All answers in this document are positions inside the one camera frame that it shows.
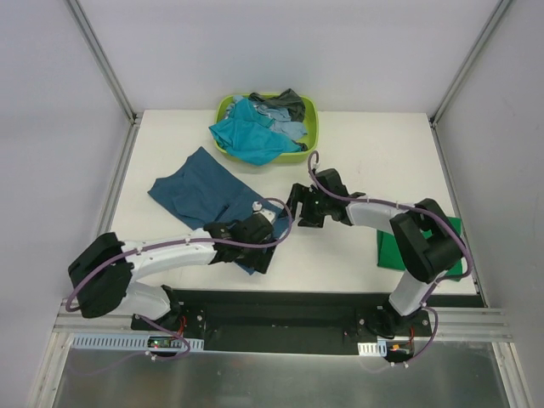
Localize dark blue t shirt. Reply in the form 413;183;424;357
148;148;291;267

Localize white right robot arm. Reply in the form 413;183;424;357
287;168;465;338

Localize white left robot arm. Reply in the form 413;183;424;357
66;209;276;332

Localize light blue t shirt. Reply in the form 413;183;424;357
223;95;308;141

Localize turquoise t shirt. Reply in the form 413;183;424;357
209;118;307;166

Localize lime green plastic basket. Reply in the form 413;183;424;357
212;93;319;164

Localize folded green t shirt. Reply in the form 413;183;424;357
377;230;463;281

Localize dark grey t shirt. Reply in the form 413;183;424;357
248;88;306;122

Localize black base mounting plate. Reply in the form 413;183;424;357
158;289;432;355

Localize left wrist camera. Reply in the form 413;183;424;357
252;201;276;224

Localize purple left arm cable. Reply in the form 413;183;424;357
65;197;294;363

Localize right slotted cable duct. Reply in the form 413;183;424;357
357;341;388;357

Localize slotted cable duct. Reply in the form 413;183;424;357
357;341;388;357
71;333;204;353

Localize left slotted cable duct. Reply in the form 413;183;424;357
71;333;204;353

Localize right aluminium frame post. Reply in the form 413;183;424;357
428;0;515;127

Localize aluminium frame post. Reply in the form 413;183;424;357
428;0;515;127
64;0;138;124

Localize left aluminium frame post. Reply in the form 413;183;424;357
64;0;138;124

